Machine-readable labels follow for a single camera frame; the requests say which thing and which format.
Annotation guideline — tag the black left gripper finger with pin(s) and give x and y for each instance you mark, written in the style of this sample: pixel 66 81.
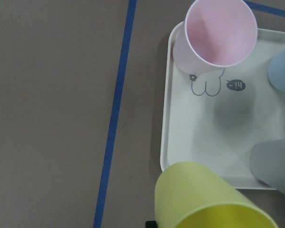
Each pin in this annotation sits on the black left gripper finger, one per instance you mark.
pixel 151 224

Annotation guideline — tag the yellow plastic cup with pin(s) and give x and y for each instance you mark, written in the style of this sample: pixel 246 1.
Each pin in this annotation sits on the yellow plastic cup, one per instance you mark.
pixel 190 195

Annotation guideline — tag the grey plastic cup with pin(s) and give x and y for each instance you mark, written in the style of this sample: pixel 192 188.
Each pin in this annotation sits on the grey plastic cup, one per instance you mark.
pixel 267 163

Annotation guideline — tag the pink plastic cup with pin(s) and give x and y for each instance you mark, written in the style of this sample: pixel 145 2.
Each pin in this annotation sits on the pink plastic cup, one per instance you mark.
pixel 215 34

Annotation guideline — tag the blue plastic cup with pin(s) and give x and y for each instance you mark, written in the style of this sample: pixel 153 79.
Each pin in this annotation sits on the blue plastic cup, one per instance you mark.
pixel 276 71

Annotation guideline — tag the white plastic tray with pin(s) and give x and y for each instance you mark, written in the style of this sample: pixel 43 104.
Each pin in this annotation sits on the white plastic tray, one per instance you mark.
pixel 217 118

